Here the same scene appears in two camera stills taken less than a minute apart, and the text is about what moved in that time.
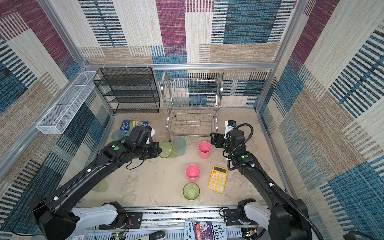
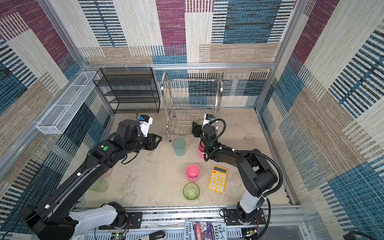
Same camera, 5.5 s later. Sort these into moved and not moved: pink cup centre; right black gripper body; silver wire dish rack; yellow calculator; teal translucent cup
Moved: right black gripper body
Not moved: pink cup centre; silver wire dish rack; yellow calculator; teal translucent cup
